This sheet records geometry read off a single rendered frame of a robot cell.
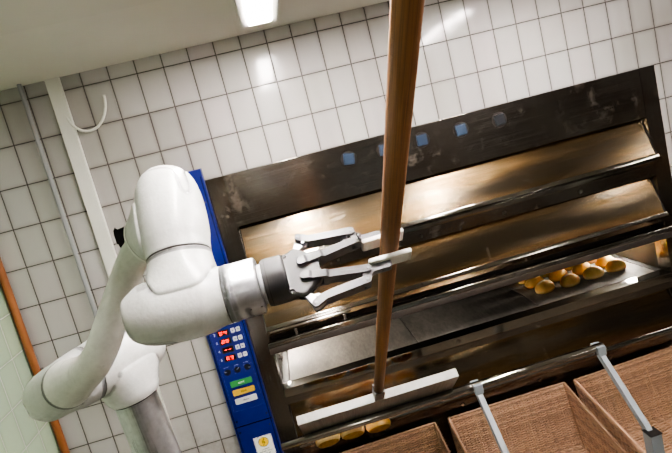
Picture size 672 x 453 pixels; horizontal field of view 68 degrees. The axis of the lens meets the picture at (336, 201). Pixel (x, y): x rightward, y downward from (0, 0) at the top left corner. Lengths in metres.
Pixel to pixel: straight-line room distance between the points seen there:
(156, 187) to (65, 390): 0.49
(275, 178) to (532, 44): 1.19
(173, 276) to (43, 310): 1.52
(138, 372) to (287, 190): 0.97
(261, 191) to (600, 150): 1.45
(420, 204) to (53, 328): 1.53
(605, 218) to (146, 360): 1.92
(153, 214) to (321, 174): 1.26
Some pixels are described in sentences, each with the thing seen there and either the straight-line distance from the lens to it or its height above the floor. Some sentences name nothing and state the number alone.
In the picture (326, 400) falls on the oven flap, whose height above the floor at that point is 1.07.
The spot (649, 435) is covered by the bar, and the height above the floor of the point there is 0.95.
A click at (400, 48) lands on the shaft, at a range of 0.48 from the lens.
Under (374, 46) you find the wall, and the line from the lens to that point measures 2.08.
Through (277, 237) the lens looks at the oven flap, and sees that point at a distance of 2.04.
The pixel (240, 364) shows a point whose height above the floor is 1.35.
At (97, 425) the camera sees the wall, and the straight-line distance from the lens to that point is 2.39.
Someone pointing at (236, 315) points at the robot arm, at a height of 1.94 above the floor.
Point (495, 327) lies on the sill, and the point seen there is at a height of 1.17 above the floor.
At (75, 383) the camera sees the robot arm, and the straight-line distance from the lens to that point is 1.13.
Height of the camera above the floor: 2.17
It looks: 8 degrees down
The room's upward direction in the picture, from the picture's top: 14 degrees counter-clockwise
